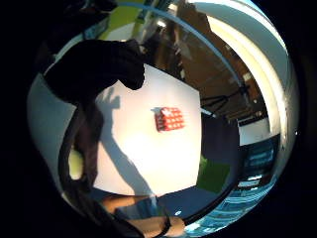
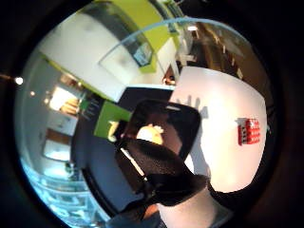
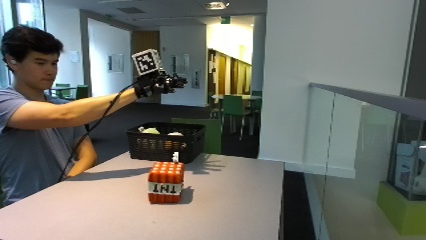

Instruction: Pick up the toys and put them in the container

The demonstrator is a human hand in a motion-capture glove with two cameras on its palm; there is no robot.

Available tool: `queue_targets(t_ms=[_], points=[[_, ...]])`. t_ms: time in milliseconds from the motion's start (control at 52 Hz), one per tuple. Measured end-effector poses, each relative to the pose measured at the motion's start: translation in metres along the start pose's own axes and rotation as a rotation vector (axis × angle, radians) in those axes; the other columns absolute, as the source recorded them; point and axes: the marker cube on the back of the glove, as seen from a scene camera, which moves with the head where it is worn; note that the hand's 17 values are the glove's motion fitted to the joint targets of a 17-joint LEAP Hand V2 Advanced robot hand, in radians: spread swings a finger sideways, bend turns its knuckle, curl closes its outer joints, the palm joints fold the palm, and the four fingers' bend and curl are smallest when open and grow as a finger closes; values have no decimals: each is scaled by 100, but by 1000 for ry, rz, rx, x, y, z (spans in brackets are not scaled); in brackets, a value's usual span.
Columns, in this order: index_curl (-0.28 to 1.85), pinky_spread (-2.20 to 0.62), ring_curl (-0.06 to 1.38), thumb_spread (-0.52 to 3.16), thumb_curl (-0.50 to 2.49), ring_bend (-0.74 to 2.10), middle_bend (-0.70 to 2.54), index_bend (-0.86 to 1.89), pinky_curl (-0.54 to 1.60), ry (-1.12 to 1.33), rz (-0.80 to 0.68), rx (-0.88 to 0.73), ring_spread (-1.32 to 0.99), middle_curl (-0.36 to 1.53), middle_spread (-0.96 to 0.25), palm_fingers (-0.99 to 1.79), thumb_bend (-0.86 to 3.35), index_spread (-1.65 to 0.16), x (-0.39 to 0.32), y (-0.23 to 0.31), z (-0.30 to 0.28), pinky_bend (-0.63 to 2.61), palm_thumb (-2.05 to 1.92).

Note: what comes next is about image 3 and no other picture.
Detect white marker cube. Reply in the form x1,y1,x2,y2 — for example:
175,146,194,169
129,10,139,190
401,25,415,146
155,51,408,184
130,48,163,77

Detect round table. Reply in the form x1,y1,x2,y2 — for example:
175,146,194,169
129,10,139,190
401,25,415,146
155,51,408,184
210,93,263,102

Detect green chair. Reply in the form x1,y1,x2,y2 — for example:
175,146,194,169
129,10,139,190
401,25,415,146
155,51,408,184
73,84,90,101
220,94,252,141
248,89,263,127

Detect pale yellow-green item in basket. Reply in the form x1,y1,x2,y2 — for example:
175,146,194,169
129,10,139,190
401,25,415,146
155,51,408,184
137,126,161,136

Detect green box seat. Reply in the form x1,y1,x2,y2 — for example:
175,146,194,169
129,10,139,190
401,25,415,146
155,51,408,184
170,117,223,155

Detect black plastic basket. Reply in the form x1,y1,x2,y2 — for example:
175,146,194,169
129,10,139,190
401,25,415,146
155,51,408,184
125,121,206,165

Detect ceiling lamp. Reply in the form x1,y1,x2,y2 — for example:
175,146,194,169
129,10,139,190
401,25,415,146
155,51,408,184
203,1,231,11

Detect orange plush block toy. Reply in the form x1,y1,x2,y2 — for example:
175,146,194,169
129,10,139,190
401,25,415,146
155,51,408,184
146,151,186,205

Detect the person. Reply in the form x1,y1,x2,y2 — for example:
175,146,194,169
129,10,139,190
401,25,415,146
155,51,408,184
0,25,139,208

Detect glass railing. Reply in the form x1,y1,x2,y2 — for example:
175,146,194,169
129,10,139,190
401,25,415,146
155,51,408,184
302,82,426,240

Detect green block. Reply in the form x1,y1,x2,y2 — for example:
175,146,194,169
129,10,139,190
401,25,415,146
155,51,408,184
375,180,426,237

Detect wall notice board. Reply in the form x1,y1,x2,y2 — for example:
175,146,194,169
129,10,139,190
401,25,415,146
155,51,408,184
190,68,200,90

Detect black glove cable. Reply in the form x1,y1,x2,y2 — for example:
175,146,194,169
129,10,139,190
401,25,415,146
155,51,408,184
57,80,138,183

